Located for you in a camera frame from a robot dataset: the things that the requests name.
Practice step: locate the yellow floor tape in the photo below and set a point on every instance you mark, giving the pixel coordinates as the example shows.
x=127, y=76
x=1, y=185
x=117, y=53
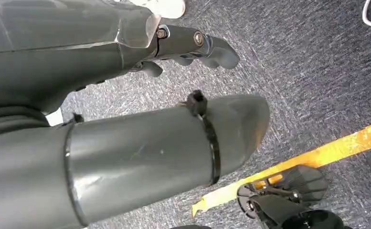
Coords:
x=315, y=158

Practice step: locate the white shoe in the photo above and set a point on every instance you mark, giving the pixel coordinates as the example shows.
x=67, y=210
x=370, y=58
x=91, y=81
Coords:
x=166, y=8

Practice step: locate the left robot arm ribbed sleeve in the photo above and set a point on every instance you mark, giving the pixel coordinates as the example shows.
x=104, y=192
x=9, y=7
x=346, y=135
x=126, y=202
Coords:
x=11, y=121

